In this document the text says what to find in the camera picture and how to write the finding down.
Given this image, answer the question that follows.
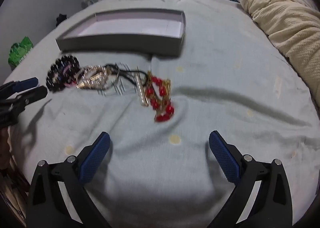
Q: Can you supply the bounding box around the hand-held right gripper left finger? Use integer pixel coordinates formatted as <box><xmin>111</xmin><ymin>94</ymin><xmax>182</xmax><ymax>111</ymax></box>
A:
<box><xmin>26</xmin><ymin>132</ymin><xmax>112</xmax><ymax>228</ymax></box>

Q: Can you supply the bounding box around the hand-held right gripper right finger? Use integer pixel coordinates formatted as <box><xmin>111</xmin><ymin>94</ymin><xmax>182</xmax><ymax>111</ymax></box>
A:
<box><xmin>209</xmin><ymin>130</ymin><xmax>293</xmax><ymax>228</ymax></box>

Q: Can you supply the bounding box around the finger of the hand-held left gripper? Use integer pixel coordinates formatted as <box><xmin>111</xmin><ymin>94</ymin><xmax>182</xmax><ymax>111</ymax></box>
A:
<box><xmin>0</xmin><ymin>77</ymin><xmax>38</xmax><ymax>98</ymax></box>
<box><xmin>7</xmin><ymin>86</ymin><xmax>48</xmax><ymax>111</ymax></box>

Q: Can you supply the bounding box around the large black bead bracelet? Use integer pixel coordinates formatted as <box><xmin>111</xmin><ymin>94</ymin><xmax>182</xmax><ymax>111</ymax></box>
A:
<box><xmin>46</xmin><ymin>54</ymin><xmax>80</xmax><ymax>93</ymax></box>

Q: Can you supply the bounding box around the pink cord pearl bracelet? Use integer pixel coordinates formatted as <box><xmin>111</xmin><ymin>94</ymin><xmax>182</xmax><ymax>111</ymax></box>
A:
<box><xmin>76</xmin><ymin>65</ymin><xmax>118</xmax><ymax>91</ymax></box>

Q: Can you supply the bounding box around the red bead gold bracelet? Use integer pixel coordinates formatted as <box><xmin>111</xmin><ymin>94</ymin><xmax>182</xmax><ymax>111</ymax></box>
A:
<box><xmin>146</xmin><ymin>70</ymin><xmax>175</xmax><ymax>123</ymax></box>

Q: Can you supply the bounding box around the thin silver ring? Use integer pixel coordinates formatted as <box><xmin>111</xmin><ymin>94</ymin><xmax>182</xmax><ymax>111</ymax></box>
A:
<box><xmin>99</xmin><ymin>67</ymin><xmax>121</xmax><ymax>95</ymax></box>

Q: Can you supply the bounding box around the silver hair comb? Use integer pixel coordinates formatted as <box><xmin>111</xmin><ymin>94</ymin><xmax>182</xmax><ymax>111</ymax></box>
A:
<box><xmin>136</xmin><ymin>67</ymin><xmax>150</xmax><ymax>107</ymax></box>

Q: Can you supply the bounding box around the black hair tie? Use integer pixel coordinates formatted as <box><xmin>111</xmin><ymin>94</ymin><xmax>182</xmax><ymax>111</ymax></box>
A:
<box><xmin>104</xmin><ymin>62</ymin><xmax>148</xmax><ymax>84</ymax></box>

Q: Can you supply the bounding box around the grey cardboard tray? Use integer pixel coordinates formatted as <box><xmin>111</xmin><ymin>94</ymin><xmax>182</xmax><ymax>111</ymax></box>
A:
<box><xmin>55</xmin><ymin>8</ymin><xmax>187</xmax><ymax>58</ymax></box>

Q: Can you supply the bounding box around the green plastic bag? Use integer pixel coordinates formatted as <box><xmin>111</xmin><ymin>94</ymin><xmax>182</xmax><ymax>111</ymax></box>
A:
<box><xmin>8</xmin><ymin>36</ymin><xmax>34</xmax><ymax>66</ymax></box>

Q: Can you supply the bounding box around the small black object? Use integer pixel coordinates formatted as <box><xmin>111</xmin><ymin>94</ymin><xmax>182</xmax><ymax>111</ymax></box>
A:
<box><xmin>55</xmin><ymin>14</ymin><xmax>68</xmax><ymax>27</ymax></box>

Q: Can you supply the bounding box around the cream knitted blanket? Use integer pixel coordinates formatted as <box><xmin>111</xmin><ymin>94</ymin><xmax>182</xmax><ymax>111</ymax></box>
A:
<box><xmin>236</xmin><ymin>0</ymin><xmax>320</xmax><ymax>108</ymax></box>

